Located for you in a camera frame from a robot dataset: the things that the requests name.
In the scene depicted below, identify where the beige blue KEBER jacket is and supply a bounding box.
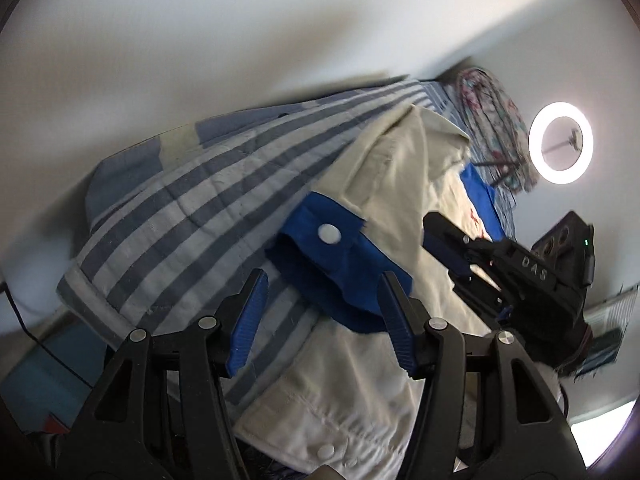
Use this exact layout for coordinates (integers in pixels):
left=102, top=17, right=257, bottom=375
left=234, top=104, right=504, bottom=479

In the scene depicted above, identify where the right white gloved hand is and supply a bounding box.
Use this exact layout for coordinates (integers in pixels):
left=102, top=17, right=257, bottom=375
left=534, top=362, right=568, bottom=414

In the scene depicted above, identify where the black tripod stand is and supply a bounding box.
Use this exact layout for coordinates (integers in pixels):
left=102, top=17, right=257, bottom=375
left=473, top=159, right=522, bottom=188

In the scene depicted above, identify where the folded floral quilt stack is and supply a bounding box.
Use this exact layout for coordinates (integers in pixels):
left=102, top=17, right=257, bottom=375
left=454, top=67, right=539, bottom=194

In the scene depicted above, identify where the striped blue bed quilt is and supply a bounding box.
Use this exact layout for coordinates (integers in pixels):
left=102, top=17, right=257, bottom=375
left=58, top=80, right=457, bottom=413

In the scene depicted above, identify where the white ring light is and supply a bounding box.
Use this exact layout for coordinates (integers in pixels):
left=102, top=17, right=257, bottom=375
left=528, top=102, right=594, bottom=185

